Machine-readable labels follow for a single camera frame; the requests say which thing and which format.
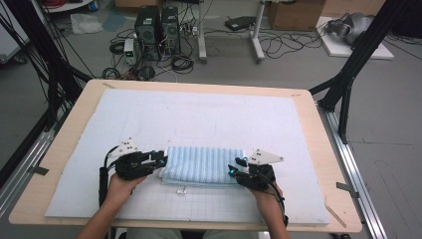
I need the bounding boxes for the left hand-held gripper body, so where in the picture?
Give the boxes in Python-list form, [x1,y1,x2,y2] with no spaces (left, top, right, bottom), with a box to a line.
[107,136,157,182]

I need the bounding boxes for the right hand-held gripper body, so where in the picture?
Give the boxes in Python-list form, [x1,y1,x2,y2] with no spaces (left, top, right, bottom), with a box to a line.
[236,148,285,192]

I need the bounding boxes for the light blue striped towel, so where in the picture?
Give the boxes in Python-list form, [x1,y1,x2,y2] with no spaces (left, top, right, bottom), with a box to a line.
[160,145,248,186]

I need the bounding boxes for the person's right hand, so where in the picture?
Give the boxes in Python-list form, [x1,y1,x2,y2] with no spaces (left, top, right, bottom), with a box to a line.
[253,184,287,217]

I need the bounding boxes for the person's left hand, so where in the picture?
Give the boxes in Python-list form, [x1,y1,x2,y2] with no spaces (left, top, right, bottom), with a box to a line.
[105,172,147,208]

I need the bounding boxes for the white foam board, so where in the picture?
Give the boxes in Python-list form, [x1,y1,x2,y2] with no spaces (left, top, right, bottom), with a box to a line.
[44,88,331,226]

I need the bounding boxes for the wooden table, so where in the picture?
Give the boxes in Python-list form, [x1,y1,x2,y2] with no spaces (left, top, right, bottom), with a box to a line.
[8,79,363,233]

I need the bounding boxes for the black tape piece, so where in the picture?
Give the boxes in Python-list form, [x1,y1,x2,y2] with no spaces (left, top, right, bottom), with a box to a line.
[28,164,50,177]
[335,181,360,199]

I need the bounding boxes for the white power supply unit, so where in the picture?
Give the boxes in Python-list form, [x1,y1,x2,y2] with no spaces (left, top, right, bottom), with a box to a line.
[123,38,137,66]

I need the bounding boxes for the black computer tower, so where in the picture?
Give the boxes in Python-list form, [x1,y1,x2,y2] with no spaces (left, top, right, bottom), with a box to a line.
[133,5,162,62]
[160,6,182,56]

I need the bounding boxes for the white-legged desk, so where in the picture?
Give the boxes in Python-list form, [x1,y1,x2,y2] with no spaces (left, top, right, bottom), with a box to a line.
[197,0,267,64]

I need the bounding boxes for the black laptop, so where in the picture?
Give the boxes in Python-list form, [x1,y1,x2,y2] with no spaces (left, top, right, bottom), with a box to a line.
[224,15,257,32]

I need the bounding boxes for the teal sheet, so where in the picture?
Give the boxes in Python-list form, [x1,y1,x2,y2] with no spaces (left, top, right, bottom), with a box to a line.
[102,11,128,33]

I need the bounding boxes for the white floor board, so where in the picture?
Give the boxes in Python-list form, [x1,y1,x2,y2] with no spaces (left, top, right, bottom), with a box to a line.
[315,15,395,61]

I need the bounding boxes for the white plastic bag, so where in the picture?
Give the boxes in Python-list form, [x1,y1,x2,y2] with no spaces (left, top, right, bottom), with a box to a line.
[70,13,105,35]

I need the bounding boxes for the large cardboard box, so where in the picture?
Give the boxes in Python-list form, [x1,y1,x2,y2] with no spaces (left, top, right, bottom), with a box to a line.
[113,0,164,10]

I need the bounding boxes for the open cardboard box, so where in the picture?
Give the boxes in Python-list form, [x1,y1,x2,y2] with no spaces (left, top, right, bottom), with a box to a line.
[267,0,327,32]

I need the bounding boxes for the white round table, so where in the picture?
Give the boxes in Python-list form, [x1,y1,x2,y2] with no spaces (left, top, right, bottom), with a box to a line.
[41,0,96,14]

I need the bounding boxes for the grey helmet-like device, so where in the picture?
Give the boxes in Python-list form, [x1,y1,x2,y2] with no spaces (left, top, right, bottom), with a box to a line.
[325,12,374,46]

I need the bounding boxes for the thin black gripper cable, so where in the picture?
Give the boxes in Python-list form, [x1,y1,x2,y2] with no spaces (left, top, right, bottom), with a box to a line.
[258,170,290,228]

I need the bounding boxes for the thick black sleeved cable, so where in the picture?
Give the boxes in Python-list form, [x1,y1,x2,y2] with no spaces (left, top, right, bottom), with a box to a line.
[98,144,120,208]

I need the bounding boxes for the black cable coil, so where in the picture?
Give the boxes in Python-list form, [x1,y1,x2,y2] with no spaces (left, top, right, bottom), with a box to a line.
[170,54,195,75]

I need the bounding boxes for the aluminium rail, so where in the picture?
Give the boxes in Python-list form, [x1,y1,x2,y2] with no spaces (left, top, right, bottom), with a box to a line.
[317,104,388,239]
[0,106,68,217]

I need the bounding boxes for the tangled black floor cables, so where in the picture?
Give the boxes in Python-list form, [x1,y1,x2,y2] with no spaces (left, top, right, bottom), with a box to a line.
[258,28,324,60]

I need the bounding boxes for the black metal frame stand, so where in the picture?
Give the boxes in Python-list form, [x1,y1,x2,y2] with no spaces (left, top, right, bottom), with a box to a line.
[308,0,412,144]
[0,0,94,130]

